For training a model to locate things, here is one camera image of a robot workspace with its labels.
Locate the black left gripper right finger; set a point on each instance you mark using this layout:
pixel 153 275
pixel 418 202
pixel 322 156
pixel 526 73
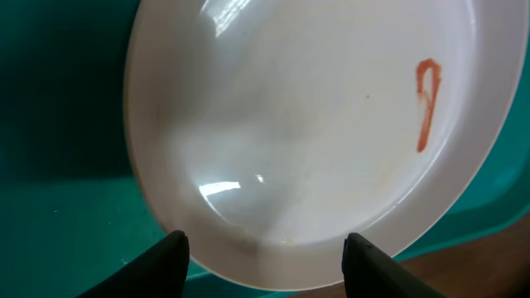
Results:
pixel 369 272

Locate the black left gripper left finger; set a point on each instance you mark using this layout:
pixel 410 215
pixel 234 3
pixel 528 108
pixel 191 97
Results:
pixel 159 272

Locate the white plate with red stain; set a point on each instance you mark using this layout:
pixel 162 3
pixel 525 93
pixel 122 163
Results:
pixel 268 131

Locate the teal plastic tray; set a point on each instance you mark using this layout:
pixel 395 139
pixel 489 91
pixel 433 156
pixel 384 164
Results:
pixel 72 211

